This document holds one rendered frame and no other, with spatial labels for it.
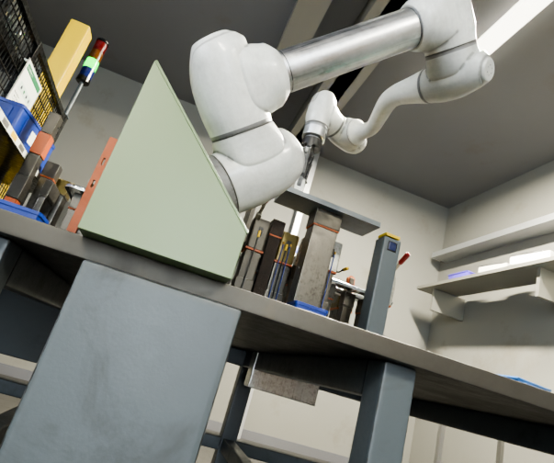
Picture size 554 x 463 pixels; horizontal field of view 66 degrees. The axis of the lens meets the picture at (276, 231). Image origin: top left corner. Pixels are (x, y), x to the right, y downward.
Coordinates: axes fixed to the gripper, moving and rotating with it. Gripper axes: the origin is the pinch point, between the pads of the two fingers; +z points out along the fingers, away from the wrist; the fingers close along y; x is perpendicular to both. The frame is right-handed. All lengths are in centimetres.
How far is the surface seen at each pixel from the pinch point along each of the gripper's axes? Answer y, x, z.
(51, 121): -22, 86, 4
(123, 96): 206, 246, -163
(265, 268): 9.0, 5.2, 29.2
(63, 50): 20, 141, -60
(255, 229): 4.9, 12.0, 16.9
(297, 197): -4.5, -1.1, 5.5
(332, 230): 3.0, -14.8, 11.8
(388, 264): 13.2, -36.1, 16.1
